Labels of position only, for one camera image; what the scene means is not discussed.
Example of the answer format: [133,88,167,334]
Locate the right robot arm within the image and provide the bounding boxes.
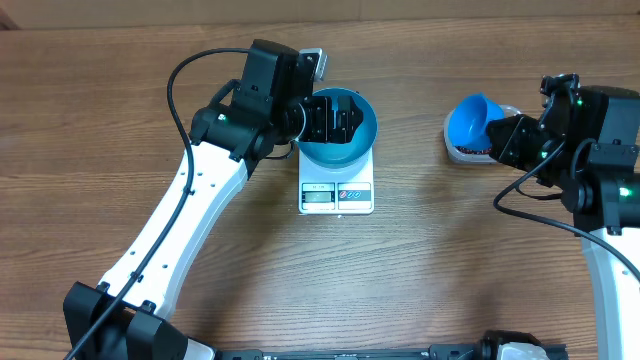
[486,84,639,359]

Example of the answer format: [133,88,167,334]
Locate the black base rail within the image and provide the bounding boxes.
[214,330,569,360]

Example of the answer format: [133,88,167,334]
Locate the red adzuki beans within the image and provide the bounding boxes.
[455,146,491,155]

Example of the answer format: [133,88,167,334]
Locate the clear plastic food container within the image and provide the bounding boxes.
[443,100,521,165]

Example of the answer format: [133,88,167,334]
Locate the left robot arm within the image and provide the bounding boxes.
[63,39,365,360]

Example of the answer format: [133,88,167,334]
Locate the teal metal bowl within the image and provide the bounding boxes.
[296,88,379,168]

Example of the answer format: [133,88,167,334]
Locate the white digital kitchen scale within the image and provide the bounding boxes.
[298,150,375,216]

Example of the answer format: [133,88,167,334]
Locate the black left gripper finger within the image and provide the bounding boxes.
[336,95,361,120]
[333,120,361,144]

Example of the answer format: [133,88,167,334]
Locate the blue plastic measuring scoop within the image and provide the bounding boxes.
[449,93,503,150]

